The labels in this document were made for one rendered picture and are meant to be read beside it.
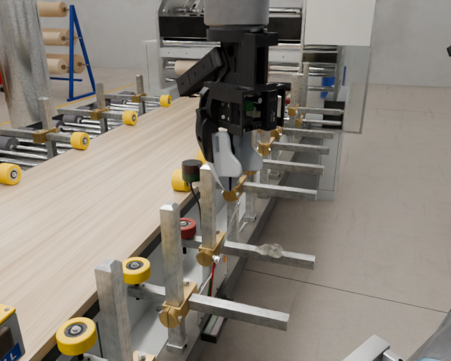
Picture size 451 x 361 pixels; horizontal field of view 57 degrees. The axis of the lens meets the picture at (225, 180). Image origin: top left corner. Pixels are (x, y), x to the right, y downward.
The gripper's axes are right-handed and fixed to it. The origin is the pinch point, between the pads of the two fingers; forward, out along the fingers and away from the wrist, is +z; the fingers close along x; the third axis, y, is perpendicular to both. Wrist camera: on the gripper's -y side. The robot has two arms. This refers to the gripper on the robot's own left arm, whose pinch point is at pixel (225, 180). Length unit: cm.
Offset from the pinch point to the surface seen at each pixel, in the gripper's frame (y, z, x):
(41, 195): -107, 41, 2
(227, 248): -43, 46, 36
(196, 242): -51, 46, 31
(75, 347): -29, 42, -16
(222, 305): -24, 47, 19
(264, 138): -85, 32, 93
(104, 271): -17.7, 19.3, -12.3
